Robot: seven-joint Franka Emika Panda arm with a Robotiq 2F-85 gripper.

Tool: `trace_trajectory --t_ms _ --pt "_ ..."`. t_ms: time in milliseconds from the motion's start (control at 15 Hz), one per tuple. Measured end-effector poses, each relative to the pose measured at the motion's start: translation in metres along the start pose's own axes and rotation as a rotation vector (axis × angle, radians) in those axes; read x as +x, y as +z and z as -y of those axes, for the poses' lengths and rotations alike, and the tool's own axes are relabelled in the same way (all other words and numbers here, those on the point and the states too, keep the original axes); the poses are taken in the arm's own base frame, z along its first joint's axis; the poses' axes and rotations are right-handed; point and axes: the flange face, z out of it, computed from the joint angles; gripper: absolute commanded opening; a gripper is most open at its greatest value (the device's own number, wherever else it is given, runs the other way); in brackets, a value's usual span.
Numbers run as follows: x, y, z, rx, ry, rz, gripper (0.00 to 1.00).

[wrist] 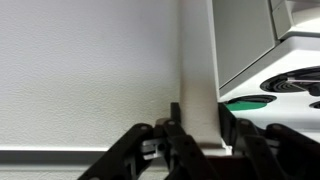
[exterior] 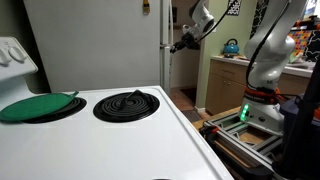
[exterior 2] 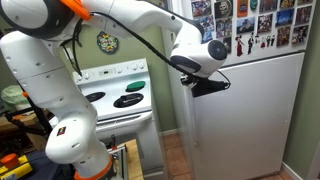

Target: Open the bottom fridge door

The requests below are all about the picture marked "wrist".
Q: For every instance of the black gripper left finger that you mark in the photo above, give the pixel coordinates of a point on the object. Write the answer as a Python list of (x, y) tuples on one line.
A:
[(133, 150)]

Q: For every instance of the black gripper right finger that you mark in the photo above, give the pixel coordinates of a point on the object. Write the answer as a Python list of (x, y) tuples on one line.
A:
[(276, 150)]

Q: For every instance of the white cabinet door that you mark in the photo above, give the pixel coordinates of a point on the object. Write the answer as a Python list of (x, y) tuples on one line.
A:
[(83, 66)]

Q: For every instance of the green flat disc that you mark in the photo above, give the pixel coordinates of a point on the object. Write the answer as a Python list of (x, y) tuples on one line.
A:
[(245, 106)]

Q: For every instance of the small black stove burner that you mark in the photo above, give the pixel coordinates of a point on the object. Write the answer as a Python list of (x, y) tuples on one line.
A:
[(315, 105), (255, 98)]

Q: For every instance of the large black stove burner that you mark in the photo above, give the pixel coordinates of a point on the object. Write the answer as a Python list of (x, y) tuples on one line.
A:
[(280, 85)]

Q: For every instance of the white toy stove unit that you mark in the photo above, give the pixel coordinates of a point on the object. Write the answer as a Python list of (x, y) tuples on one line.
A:
[(243, 33)]

